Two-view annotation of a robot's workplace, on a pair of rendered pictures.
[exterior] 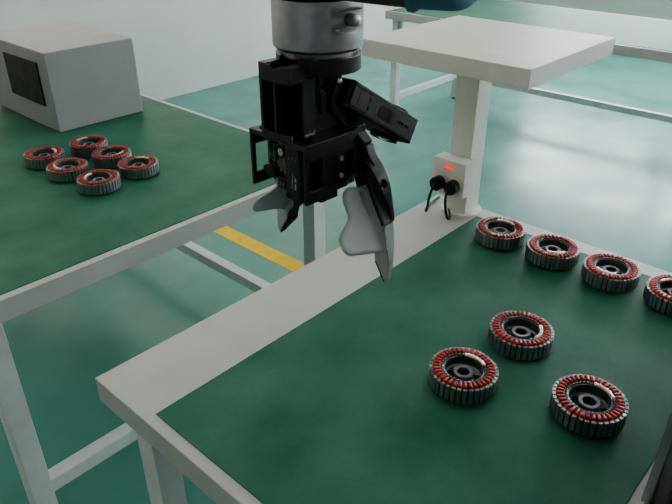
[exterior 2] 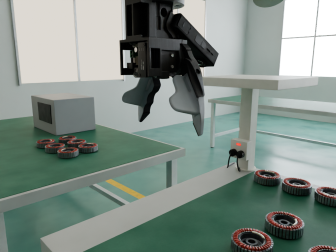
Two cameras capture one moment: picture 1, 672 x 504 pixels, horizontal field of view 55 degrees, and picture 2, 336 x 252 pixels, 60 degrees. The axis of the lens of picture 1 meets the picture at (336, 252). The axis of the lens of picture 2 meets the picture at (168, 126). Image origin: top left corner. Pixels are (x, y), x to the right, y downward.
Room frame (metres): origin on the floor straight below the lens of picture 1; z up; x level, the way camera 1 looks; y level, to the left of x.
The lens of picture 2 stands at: (0.09, -0.03, 1.25)
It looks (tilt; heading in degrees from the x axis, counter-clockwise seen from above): 12 degrees down; 4
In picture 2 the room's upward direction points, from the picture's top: straight up
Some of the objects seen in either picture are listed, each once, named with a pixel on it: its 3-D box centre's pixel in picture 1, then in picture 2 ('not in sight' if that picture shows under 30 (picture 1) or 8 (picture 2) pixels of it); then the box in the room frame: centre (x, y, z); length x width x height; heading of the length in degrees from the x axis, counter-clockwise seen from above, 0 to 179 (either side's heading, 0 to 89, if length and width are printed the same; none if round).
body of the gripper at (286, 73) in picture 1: (313, 123); (156, 39); (0.54, 0.02, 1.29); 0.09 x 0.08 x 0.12; 136
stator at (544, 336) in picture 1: (520, 334); (284, 224); (0.94, -0.33, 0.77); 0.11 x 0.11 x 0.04
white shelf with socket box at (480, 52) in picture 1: (476, 146); (252, 130); (1.33, -0.30, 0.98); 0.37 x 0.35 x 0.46; 48
